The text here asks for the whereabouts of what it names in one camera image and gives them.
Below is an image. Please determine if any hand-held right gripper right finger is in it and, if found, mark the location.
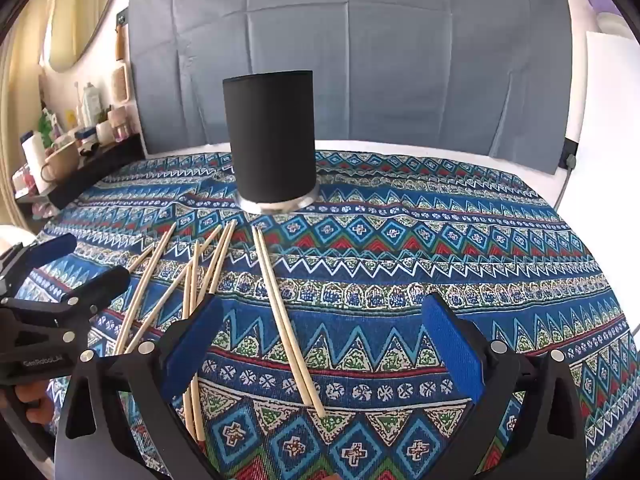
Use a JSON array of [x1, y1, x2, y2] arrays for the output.
[[420, 292, 587, 480]]

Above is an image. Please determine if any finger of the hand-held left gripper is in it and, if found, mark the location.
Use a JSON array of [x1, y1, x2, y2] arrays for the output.
[[50, 266, 132, 333], [0, 233, 78, 297]]

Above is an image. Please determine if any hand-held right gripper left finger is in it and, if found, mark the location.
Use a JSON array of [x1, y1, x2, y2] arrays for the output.
[[54, 294, 226, 480]]

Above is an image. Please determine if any bunch of wooden chopsticks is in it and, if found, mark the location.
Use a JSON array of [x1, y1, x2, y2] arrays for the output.
[[112, 218, 328, 443]]

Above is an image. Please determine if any black cylindrical utensil holder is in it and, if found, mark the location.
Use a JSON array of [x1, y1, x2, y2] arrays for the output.
[[222, 70, 321, 212]]

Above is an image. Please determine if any person's left hand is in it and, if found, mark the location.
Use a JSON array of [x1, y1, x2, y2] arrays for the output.
[[15, 379, 53, 426]]

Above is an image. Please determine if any pink container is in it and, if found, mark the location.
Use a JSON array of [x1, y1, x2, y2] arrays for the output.
[[15, 165, 38, 197]]

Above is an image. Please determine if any beige mug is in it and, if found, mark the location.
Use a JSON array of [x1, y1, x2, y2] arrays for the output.
[[40, 141, 81, 183]]

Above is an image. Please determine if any blue patterned tablecloth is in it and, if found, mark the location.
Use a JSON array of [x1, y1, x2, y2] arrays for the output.
[[15, 149, 632, 480]]

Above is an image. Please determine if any black shelf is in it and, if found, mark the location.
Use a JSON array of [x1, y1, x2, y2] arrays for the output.
[[15, 135, 146, 211]]

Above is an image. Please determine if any green artificial plant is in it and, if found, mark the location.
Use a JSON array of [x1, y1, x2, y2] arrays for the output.
[[37, 110, 58, 146]]

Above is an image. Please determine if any beige curtain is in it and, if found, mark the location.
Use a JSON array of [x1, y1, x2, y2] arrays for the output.
[[0, 0, 56, 221]]

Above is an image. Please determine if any pink jar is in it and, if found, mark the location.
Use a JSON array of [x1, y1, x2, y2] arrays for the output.
[[108, 106, 132, 142]]

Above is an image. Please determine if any white lotion bottle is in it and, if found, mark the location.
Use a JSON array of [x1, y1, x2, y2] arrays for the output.
[[82, 82, 101, 128]]

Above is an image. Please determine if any wooden paddle hairbrush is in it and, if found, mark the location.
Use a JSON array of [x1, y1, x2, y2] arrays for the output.
[[111, 62, 132, 103]]

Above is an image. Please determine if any grey cloth backdrop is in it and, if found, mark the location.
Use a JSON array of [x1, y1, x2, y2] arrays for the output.
[[122, 0, 573, 176]]

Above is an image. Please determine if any grey power cable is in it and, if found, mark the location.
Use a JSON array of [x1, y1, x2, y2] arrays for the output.
[[550, 160, 573, 208]]

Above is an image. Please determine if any round wall mirror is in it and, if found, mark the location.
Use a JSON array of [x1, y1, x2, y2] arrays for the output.
[[47, 0, 123, 68]]

